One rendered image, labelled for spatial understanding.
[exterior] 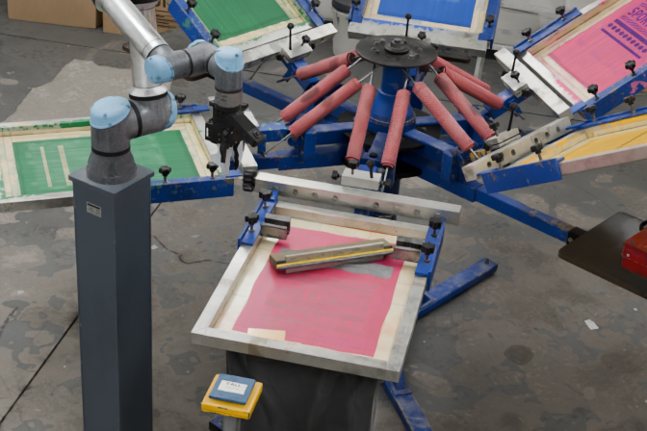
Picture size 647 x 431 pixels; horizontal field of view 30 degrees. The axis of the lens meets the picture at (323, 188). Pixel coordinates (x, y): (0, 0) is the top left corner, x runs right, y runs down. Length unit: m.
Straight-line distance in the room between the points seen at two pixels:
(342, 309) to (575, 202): 2.93
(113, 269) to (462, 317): 1.98
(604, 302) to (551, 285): 0.25
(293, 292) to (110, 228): 0.58
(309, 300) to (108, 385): 0.82
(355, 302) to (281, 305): 0.22
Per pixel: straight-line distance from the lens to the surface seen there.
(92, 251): 3.78
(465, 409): 4.77
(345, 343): 3.40
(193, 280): 5.37
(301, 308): 3.53
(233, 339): 3.34
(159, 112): 3.64
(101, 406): 4.12
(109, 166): 3.62
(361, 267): 3.73
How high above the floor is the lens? 2.96
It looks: 29 degrees down
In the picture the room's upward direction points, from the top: 4 degrees clockwise
